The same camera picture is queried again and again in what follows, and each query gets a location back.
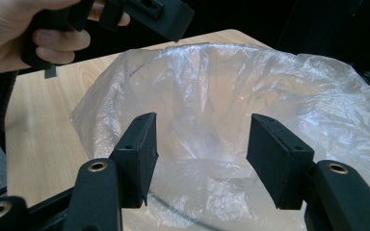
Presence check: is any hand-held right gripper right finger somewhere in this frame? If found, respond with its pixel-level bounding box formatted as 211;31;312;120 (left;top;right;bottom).
246;113;316;211

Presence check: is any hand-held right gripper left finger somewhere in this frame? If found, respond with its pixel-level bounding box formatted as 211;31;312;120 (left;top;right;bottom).
109;112;160;210

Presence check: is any clear glass bowl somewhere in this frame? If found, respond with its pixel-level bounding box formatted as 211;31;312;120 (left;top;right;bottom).
126;42;370;231

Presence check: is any clear plastic bag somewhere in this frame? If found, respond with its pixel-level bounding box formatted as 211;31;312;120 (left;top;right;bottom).
69;41;370;231

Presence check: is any grey tape marker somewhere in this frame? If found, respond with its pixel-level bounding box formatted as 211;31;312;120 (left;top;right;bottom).
43;64;59;80

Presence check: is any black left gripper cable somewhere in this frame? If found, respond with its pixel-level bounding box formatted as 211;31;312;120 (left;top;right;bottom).
0;69;19;155

